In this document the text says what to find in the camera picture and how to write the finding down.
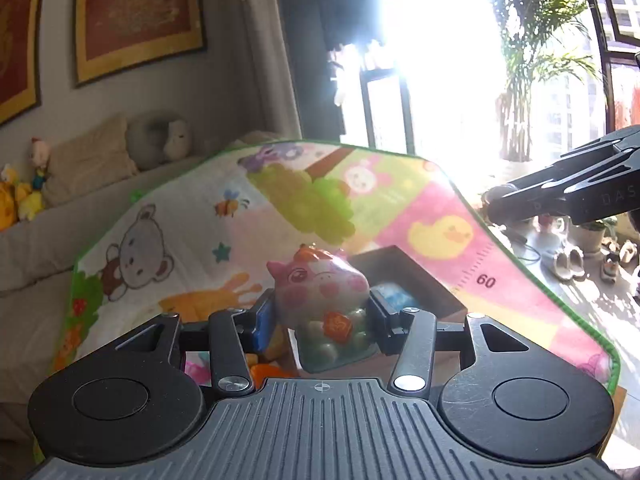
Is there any blue packet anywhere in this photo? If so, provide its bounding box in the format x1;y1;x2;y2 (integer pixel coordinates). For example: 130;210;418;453
372;282;421;311

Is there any grey neck pillow plush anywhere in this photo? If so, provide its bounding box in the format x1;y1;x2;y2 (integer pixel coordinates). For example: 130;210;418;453
125;112;193;171

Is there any large red framed picture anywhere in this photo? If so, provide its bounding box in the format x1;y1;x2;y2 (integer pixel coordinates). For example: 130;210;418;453
75;0;208;87

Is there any pink pig toy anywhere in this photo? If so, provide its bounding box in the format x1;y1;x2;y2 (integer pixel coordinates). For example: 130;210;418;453
266;244;381;375

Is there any beige pillow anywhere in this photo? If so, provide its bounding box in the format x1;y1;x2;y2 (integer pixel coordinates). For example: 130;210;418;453
47;115;138;206

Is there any pink cardboard box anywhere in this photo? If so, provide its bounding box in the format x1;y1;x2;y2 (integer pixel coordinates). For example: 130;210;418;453
240;245;468;391

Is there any orange toy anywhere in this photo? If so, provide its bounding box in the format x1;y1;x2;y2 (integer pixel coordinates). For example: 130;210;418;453
249;361;299;382

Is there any narrow red framed picture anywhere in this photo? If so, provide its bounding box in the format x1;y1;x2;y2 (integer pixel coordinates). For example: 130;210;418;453
0;0;45;126

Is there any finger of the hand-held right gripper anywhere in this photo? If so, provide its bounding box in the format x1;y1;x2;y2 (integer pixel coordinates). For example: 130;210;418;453
560;127;640;167
487;152;640;222

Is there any potted palm plant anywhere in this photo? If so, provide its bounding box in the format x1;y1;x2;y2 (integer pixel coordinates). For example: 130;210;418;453
487;0;612;163

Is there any grey curtain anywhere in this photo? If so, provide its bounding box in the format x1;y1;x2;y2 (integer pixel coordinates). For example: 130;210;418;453
234;0;303;142

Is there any pair of beige slippers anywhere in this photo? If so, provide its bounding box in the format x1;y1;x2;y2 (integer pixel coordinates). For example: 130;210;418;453
551;246;587;282

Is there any orange-yellow duck plush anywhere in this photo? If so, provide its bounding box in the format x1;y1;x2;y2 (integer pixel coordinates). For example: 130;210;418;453
0;165;20;232

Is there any red-haired doll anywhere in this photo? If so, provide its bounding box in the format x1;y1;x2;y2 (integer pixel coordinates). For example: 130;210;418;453
30;137;52;188

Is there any white plant pot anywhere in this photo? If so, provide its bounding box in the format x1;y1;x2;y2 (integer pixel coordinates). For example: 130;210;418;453
570;220;607;256

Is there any printed play mat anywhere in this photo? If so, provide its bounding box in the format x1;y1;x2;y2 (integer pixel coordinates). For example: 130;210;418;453
32;140;621;466

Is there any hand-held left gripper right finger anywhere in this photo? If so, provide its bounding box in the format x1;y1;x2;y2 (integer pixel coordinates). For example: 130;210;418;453
367;287;531;395

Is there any yellow duck plush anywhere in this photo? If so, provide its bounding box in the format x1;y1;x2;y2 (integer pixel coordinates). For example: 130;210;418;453
17;180;47;222

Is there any beige sofa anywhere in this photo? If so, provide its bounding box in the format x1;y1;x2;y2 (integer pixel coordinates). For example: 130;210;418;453
0;130;281;406

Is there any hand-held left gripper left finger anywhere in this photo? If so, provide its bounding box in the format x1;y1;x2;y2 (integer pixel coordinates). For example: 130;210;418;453
112;292;276;395

